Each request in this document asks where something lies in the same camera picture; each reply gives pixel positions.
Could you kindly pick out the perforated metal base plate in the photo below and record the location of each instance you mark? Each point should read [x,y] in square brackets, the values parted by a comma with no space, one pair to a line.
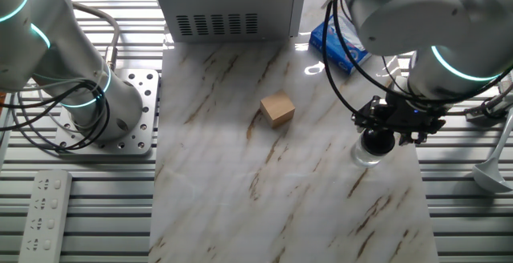
[146,106]

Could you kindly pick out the metal clamp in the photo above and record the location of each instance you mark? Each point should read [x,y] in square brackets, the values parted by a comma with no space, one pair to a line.
[477,112]

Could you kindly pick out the white power strip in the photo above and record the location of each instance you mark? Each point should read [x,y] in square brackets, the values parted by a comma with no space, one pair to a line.
[44,215]

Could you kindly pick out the blue tissue pack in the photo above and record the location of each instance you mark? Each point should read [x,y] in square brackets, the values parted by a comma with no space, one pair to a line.
[318,44]

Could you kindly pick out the clear glass jar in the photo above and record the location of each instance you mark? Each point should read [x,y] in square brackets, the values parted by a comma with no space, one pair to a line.
[364,159]

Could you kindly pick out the wooden block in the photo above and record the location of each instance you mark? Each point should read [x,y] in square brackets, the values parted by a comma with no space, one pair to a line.
[276,108]

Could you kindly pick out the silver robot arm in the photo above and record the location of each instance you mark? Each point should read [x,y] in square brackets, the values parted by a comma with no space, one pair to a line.
[401,18]

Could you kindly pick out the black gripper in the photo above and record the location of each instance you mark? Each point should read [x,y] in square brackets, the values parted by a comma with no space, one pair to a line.
[401,116]

